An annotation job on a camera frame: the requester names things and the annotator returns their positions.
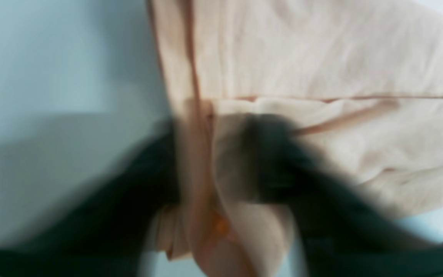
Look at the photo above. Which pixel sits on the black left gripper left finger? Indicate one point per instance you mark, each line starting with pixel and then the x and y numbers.
pixel 107 233

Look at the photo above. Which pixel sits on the peach orange T-shirt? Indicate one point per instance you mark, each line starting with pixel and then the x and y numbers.
pixel 359 82

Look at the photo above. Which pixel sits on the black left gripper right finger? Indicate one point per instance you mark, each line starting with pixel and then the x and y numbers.
pixel 341 234

